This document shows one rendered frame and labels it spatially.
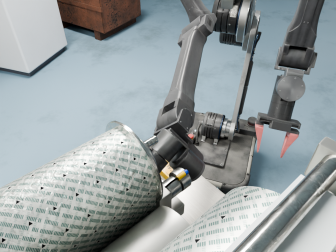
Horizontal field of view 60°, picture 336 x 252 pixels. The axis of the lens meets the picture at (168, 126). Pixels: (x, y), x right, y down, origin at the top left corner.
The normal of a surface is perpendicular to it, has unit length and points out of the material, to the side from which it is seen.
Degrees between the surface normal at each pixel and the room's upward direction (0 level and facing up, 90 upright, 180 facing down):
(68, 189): 23
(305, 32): 86
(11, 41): 90
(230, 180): 0
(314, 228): 0
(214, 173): 0
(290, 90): 60
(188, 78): 44
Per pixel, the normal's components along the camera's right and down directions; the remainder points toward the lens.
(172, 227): -0.03, -0.77
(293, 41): -0.33, 0.58
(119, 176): 0.44, -0.23
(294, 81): -0.29, 0.18
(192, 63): 0.65, -0.38
